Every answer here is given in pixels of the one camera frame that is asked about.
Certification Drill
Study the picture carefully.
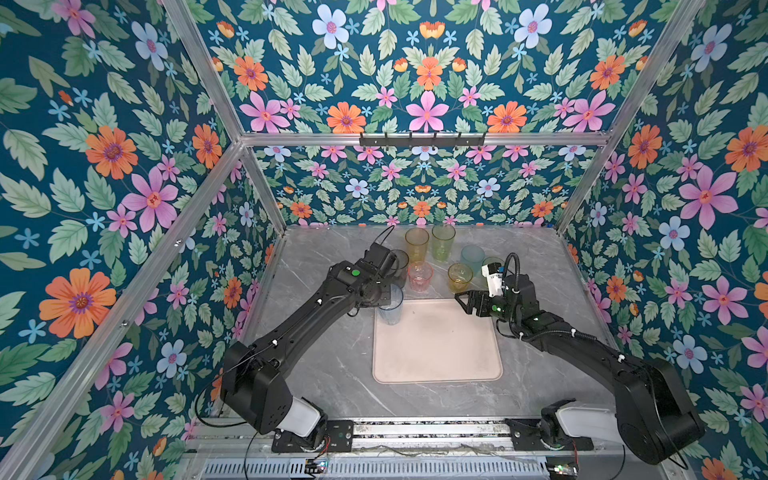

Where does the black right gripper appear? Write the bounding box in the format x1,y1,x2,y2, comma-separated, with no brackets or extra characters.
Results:
455,289,520,327

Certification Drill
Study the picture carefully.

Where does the dark grey translucent cup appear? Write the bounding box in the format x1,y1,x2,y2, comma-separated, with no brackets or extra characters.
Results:
393,249,410,288

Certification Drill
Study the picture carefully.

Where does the blue translucent tall cup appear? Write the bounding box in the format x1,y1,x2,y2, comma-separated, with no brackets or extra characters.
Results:
377,284,404,325

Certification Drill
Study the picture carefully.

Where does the beige rectangular tray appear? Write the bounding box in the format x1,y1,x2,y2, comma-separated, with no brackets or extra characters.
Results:
372,299,503,384

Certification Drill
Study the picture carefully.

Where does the amber translucent tall cup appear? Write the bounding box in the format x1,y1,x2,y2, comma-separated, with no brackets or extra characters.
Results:
404,227,430,263

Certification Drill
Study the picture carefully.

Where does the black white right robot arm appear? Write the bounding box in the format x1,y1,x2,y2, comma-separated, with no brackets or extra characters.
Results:
454,274,706,465

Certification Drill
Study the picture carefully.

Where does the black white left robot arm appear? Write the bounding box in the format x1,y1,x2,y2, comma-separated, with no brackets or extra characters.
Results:
221,242,404,439

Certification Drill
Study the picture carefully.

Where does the yellow translucent short cup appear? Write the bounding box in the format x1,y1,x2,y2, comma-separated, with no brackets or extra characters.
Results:
447,263,474,293

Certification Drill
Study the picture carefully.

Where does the light green short cup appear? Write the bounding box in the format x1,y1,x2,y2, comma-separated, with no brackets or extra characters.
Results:
482,256,504,266

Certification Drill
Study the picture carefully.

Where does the teal translucent short cup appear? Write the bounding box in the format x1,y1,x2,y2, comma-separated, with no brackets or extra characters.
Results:
460,245,486,274

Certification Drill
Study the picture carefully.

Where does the pink translucent short cup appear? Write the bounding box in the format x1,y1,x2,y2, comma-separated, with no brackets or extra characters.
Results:
408,261,434,292

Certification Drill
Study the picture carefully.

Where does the green translucent tall cup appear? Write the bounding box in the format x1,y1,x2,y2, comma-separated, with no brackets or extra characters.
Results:
431,224,456,262

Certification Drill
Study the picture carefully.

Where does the black hook rack bar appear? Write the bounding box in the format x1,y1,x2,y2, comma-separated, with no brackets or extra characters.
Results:
358,132,486,148

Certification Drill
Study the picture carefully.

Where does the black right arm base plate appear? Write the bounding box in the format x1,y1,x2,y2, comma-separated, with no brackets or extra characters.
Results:
504,418,594,452

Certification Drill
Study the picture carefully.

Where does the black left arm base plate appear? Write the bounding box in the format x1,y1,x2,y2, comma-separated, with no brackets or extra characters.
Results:
271,419,354,454

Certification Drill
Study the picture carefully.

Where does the white vented cable duct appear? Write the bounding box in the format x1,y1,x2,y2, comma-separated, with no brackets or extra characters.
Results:
200,457,549,479

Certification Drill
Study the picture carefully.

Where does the aluminium mounting rail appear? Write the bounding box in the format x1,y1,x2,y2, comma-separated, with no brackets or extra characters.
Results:
185,416,679,457

